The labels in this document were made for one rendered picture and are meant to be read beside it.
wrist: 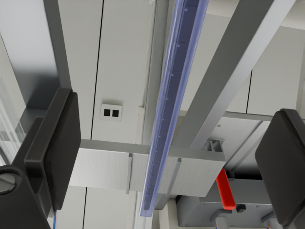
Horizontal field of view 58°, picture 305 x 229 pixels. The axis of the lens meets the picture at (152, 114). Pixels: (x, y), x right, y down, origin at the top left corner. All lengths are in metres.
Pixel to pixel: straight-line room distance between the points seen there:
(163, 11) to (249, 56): 0.35
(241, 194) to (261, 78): 1.91
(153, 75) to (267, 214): 0.36
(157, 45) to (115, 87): 1.45
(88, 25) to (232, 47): 1.81
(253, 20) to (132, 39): 1.81
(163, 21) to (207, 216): 0.41
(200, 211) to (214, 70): 0.28
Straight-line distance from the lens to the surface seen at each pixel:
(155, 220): 0.81
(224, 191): 0.40
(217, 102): 0.35
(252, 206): 0.55
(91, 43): 2.07
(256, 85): 2.37
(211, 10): 1.11
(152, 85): 0.60
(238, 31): 0.32
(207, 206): 0.52
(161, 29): 0.62
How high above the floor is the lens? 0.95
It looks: 4 degrees up
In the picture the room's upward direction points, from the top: 174 degrees counter-clockwise
